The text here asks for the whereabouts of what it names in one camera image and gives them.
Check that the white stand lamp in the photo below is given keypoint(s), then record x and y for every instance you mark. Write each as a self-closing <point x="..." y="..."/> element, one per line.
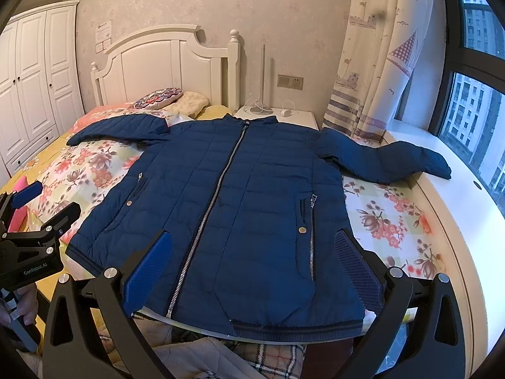
<point x="258" y="107"/>

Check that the patterned purple pillow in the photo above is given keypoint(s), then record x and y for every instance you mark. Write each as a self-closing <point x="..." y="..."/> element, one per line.
<point x="158" y="99"/>

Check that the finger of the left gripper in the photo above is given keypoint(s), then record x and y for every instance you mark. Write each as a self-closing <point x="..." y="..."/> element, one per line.
<point x="24" y="196"/>
<point x="63" y="220"/>

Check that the patterned window curtain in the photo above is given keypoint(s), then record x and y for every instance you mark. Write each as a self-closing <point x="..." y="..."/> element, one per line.
<point x="383" y="41"/>

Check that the plaid blanket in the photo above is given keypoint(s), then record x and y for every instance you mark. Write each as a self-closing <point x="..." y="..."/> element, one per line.
<point x="273" y="361"/>

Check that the floral bed quilt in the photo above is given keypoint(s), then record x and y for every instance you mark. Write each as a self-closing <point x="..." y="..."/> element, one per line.
<point x="384" y="218"/>

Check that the white wooden headboard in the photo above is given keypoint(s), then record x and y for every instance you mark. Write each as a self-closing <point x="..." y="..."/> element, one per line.
<point x="169" y="56"/>

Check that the white wardrobe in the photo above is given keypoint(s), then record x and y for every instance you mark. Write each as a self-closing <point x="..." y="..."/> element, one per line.
<point x="40" y="91"/>

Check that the wall notice papers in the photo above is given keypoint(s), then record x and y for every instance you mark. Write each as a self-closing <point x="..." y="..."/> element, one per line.
<point x="103" y="35"/>

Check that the wall socket panel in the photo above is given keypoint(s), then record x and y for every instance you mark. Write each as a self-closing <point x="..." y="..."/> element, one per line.
<point x="290" y="82"/>

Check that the white bedside table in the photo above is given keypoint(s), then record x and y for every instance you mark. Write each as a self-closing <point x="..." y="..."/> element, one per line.
<point x="300" y="118"/>

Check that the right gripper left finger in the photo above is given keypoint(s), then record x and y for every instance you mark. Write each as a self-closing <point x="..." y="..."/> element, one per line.
<point x="73" y="347"/>

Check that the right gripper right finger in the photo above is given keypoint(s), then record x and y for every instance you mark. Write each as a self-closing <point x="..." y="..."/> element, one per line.
<point x="435" y="347"/>

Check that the cream pillow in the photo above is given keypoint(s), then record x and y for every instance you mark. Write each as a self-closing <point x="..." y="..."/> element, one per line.
<point x="190" y="104"/>

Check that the navy blue puffer jacket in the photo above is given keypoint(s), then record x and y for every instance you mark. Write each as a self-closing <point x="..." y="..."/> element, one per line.
<point x="253" y="208"/>

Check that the dark framed window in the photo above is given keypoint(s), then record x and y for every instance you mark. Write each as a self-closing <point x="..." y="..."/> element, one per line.
<point x="469" y="112"/>

